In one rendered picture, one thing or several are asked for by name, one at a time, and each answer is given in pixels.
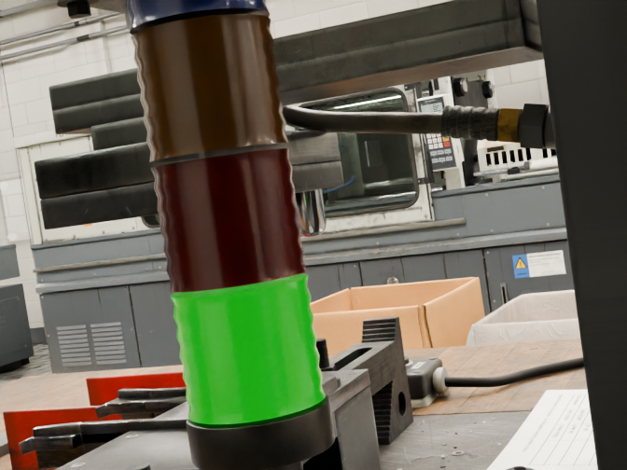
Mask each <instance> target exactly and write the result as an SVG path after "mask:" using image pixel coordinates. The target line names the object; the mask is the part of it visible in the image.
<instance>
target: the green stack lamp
mask: <svg viewBox="0 0 627 470"><path fill-rule="evenodd" d="M307 283H308V275H307V274H297V275H293V276H290V277H286V278H282V279H278V280H273V281H268V282H263V283H253V284H248V285H242V286H235V287H229V288H222V289H215V290H206V291H196V292H178V293H175V294H172V295H171V300H172V302H173V303H174V320H175V322H176V325H177V331H176V337H177V340H178V342H179V344H180V354H179V357H180V360H181V362H182V364H183V380H184V382H185V384H186V386H187V389H186V399H187V401H188V405H189V413H188V417H189V419H190V420H191V421H193V422H197V423H203V424H234V423H245V422H257V421H263V420H268V419H273V418H277V417H282V416H285V415H288V414H292V413H295V412H299V411H302V410H304V409H306V408H310V407H312V406H314V405H316V404H318V403H320V402H321V401H322V400H324V398H325V397H326V395H325V392H324V390H323V387H322V379H323V375H322V372H321V370H320V367H319V358H320V355H319V352H318V350H317V348H316V337H317V336H316V333H315V331H314V327H313V325H314V314H313V312H312V309H311V307H310V304H311V294H310V291H309V289H308V287H307Z"/></svg>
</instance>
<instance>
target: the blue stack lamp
mask: <svg viewBox="0 0 627 470"><path fill-rule="evenodd" d="M127 1H128V2H127V14H128V16H129V19H130V21H131V27H130V34H131V35H133V34H135V33H137V32H139V31H141V30H144V29H146V28H149V27H152V26H156V25H159V24H163V23H167V22H171V21H181V20H186V19H192V18H199V17H207V16H216V15H230V14H252V15H261V16H265V17H268V18H269V17H270V12H269V10H268V8H267V5H266V0H127Z"/></svg>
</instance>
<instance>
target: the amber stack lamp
mask: <svg viewBox="0 0 627 470"><path fill-rule="evenodd" d="M270 28H271V19H270V18H268V17H265V16H261V15H252V14H230V15H216V16H207V17H199V18H192V19H186V20H181V21H171V22H167V23H163V24H159V25H156V26H152V27H149V28H146V29H144V30H141V31H139V32H137V33H135V34H133V35H132V36H131V40H132V44H133V46H134V58H133V59H134V61H135V64H136V66H137V69H138V73H137V82H138V84H139V86H140V89H141V98H140V102H141V104H142V106H143V108H144V110H145V112H144V124H145V126H146V130H147V137H146V143H147V145H148V147H149V150H150V161H149V162H150V163H158V162H170V161H179V160H188V159H202V158H209V157H216V156H223V155H229V154H235V153H242V152H247V151H253V150H259V149H264V148H269V147H275V146H278V145H286V144H288V140H287V138H286V134H285V130H286V121H285V119H284V116H283V114H282V108H283V101H282V98H281V96H280V93H279V86H280V80H279V78H278V75H277V74H276V64H277V61H276V58H275V56H274V53H273V41H274V40H273V38H272V34H271V31H270Z"/></svg>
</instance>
